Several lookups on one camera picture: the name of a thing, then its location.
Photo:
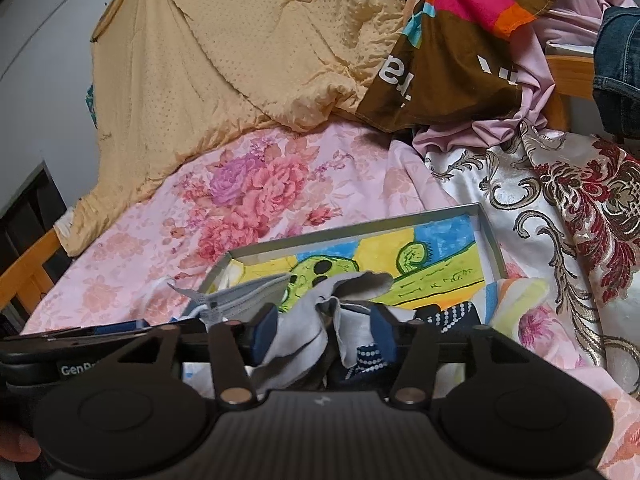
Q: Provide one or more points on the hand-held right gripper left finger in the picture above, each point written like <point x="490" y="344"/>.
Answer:
<point x="265" y="332"/>

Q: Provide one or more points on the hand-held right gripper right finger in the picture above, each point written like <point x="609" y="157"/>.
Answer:
<point x="382" y="332"/>

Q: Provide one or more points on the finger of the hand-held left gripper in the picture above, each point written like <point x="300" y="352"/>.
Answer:
<point x="120" y="328"/>

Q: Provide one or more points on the grey cloth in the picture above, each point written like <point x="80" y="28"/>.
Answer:
<point x="300" y="330"/>

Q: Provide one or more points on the grey blue face mask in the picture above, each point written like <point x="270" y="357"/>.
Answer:
<point x="235" y="297"/>

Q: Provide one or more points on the navy dotted sock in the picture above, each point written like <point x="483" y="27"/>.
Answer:
<point x="450" y="317"/>

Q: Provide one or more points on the grey tray with cactus painting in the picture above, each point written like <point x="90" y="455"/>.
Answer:
<point x="440" y="250"/>

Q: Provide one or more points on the person's left hand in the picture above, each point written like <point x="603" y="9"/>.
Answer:
<point x="17" y="442"/>

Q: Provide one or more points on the white cloth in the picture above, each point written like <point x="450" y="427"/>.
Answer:
<point x="65" y="225"/>

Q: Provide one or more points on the pastel striped cloth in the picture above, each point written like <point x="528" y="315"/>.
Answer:
<point x="520" y="310"/>

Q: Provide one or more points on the pink floral bedsheet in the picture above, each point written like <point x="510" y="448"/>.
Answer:
<point x="250" y="185"/>

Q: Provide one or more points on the gold patterned satin blanket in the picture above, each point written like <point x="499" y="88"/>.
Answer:
<point x="590" y="200"/>

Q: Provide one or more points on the tan dotted quilt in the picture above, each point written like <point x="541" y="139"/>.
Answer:
<point x="225" y="60"/>

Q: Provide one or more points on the brown multicolour striped cloth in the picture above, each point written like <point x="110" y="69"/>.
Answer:
<point x="450" y="60"/>

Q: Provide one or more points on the blue denim jeans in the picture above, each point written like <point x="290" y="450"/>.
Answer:
<point x="620" y="70"/>

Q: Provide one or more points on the lilac cloth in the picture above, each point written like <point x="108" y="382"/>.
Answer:
<point x="575" y="15"/>

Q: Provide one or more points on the teal wall poster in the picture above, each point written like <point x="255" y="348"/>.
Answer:
<point x="91" y="105"/>

